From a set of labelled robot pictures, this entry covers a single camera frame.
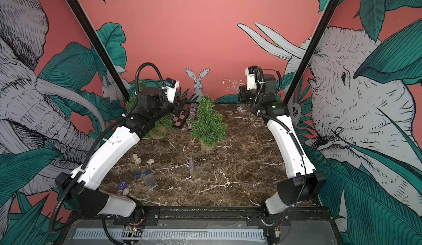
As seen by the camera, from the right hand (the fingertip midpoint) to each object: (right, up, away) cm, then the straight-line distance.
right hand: (237, 83), depth 73 cm
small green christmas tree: (-13, -20, +4) cm, 24 cm away
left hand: (-24, -5, -2) cm, 25 cm away
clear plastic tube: (-23, -41, +13) cm, 49 cm away
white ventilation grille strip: (-26, -67, -3) cm, 72 cm away
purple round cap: (-58, -50, +10) cm, 78 cm away
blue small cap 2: (-47, -45, +13) cm, 66 cm away
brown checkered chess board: (-34, -16, +35) cm, 52 cm away
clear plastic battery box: (-44, -49, +11) cm, 67 cm away
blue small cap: (-52, -46, +13) cm, 70 cm away
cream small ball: (-53, -39, +17) cm, 68 cm away
